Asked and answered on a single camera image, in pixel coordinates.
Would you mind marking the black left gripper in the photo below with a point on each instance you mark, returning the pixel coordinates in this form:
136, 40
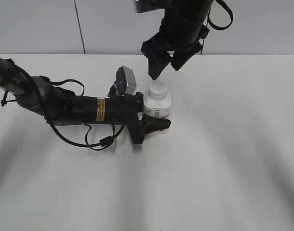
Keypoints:
119, 110

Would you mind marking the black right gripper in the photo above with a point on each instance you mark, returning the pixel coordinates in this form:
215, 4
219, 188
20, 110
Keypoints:
176, 34

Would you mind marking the white yogurt drink bottle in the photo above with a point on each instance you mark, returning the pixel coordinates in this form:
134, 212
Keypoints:
157, 108

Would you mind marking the white screw cap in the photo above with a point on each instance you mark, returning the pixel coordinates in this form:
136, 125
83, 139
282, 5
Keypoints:
157, 90

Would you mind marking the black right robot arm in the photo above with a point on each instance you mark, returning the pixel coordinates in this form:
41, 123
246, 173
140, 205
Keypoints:
193, 10

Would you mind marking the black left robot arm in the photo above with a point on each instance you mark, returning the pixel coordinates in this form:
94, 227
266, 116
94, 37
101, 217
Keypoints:
62, 107

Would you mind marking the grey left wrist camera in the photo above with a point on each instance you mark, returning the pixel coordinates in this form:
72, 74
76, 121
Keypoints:
125, 82

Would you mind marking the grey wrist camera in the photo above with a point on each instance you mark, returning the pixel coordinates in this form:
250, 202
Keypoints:
142, 6
125, 82

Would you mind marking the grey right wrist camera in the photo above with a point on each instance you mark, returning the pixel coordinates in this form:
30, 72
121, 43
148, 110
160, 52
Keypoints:
142, 6

